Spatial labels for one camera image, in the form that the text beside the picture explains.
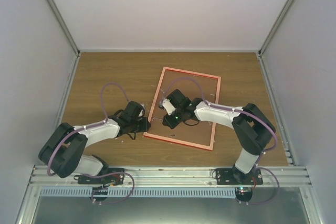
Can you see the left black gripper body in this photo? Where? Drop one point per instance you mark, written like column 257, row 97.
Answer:
column 134, row 126

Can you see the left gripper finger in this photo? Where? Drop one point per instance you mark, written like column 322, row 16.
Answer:
column 146, row 122
column 143, row 129

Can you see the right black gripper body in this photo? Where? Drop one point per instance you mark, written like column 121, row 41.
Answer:
column 180, row 118

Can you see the red photo frame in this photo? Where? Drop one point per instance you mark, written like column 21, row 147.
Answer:
column 192, row 85

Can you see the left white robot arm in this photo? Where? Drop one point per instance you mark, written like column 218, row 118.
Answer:
column 63, row 154

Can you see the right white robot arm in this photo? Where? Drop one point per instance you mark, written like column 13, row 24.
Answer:
column 253, row 130

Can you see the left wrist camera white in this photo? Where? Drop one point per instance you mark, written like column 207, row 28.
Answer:
column 142, row 113

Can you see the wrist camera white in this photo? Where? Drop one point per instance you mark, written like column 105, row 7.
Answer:
column 142, row 113
column 167, row 106

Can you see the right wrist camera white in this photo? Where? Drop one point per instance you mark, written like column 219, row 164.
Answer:
column 167, row 106

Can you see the aluminium front rail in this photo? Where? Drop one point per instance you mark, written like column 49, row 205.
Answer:
column 146, row 176

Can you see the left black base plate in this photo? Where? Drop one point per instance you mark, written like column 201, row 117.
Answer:
column 109, row 176

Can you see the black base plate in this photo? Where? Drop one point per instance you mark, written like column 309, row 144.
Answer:
column 232, row 176
column 109, row 176

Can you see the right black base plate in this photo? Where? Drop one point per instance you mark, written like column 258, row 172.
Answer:
column 232, row 176

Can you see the grey slotted cable duct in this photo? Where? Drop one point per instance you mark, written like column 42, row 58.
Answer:
column 145, row 192

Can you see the left aluminium corner post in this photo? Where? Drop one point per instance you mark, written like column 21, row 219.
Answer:
column 63, row 26

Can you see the aluminium corner post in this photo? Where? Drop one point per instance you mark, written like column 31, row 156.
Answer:
column 63, row 26
column 280, row 18

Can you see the right aluminium corner post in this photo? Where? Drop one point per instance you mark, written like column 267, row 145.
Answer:
column 280, row 18

